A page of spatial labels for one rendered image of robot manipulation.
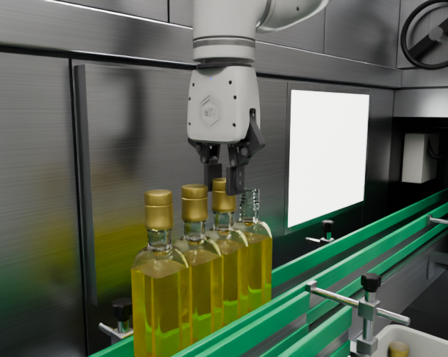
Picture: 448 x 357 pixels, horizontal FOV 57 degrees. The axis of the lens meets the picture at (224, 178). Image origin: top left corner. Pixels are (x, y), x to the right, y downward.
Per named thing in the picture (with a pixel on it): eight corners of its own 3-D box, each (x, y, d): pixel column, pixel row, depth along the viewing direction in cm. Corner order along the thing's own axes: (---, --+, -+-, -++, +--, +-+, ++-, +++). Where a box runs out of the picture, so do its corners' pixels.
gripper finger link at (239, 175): (225, 146, 55) (225, 195, 56) (243, 148, 53) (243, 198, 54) (240, 145, 58) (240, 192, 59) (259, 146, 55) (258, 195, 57)
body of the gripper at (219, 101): (177, 59, 56) (178, 142, 58) (234, 52, 50) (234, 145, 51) (215, 64, 62) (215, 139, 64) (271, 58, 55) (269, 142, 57)
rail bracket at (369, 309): (312, 323, 74) (314, 256, 72) (409, 360, 63) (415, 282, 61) (303, 329, 72) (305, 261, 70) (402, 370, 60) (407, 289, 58)
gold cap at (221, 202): (223, 205, 62) (223, 176, 61) (241, 209, 59) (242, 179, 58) (206, 210, 59) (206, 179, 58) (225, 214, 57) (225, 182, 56)
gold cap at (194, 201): (195, 213, 57) (195, 182, 57) (213, 218, 55) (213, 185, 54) (175, 218, 55) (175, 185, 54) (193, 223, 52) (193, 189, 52)
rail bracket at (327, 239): (309, 268, 102) (311, 215, 100) (334, 275, 97) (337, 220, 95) (300, 273, 99) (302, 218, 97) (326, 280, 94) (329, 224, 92)
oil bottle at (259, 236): (245, 333, 71) (246, 212, 68) (272, 346, 67) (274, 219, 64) (223, 347, 67) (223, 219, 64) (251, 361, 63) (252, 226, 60)
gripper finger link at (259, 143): (230, 94, 55) (214, 129, 58) (270, 126, 51) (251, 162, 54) (236, 94, 56) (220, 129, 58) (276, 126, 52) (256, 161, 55)
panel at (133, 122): (356, 202, 127) (362, 90, 121) (365, 204, 125) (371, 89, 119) (86, 300, 62) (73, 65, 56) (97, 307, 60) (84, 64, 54)
